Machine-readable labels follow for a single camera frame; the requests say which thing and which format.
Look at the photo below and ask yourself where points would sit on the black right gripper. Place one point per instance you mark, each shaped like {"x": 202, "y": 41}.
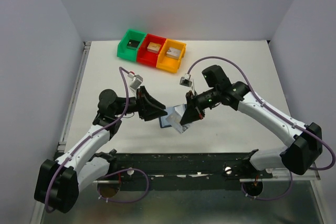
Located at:
{"x": 191, "y": 113}

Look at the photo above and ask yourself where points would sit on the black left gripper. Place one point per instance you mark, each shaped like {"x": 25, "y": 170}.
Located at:
{"x": 148, "y": 112}

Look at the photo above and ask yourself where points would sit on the blue leather card holder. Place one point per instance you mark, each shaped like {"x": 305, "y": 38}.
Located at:
{"x": 178, "y": 108}

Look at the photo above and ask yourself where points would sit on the silver credit card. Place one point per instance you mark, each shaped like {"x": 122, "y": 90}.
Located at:
{"x": 174, "y": 120}

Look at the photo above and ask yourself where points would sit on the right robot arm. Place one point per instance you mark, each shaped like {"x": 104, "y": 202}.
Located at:
{"x": 300, "y": 149}

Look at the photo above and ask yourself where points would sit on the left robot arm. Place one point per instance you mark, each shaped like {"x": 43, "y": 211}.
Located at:
{"x": 60, "y": 181}

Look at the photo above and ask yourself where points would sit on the yellow plastic bin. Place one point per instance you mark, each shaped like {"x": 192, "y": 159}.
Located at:
{"x": 169, "y": 64}

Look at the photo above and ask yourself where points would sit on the red plastic bin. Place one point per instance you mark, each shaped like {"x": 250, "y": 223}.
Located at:
{"x": 145, "y": 57}

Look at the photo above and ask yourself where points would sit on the wooden block in red bin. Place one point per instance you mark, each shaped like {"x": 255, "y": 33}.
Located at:
{"x": 153, "y": 47}

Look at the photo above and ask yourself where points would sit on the grey block in yellow bin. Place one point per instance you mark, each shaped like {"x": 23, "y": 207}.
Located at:
{"x": 173, "y": 53}

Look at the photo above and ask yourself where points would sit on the green plastic bin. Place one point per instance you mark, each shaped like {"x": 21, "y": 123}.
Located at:
{"x": 126, "y": 53}

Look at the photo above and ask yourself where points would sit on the black block in green bin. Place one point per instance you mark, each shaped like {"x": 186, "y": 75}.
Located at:
{"x": 133, "y": 44}

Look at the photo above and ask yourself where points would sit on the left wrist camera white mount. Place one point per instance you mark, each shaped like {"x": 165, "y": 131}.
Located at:
{"x": 136, "y": 81}

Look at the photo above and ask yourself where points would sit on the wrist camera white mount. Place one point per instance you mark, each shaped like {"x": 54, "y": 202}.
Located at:
{"x": 136, "y": 81}
{"x": 188, "y": 81}

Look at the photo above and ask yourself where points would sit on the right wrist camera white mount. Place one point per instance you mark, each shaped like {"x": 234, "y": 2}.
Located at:
{"x": 188, "y": 81}

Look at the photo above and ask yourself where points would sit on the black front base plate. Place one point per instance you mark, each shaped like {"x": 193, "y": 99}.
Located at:
{"x": 182, "y": 171}

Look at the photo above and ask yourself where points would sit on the aluminium table edge rail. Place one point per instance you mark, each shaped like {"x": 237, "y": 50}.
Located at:
{"x": 73, "y": 99}

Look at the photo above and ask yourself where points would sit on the aluminium front extrusion rail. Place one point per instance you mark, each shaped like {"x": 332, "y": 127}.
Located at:
{"x": 283, "y": 174}

